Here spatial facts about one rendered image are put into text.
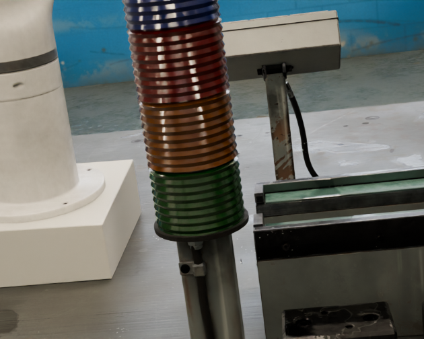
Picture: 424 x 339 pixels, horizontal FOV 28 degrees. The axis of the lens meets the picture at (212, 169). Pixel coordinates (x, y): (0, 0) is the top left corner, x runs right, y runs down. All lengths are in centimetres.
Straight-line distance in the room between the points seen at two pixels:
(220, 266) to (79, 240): 51
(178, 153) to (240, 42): 55
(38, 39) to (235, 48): 24
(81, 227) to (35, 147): 12
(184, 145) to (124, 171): 69
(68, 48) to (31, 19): 549
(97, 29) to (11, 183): 540
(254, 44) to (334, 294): 36
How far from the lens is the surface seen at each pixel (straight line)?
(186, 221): 54
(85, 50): 654
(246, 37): 107
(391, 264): 84
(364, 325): 77
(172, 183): 53
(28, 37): 107
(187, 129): 52
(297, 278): 84
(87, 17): 649
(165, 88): 51
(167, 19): 50
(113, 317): 98
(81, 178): 118
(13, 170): 111
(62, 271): 109
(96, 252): 106
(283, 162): 111
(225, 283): 57
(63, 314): 101
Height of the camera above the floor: 123
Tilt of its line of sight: 18 degrees down
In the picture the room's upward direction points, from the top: 8 degrees counter-clockwise
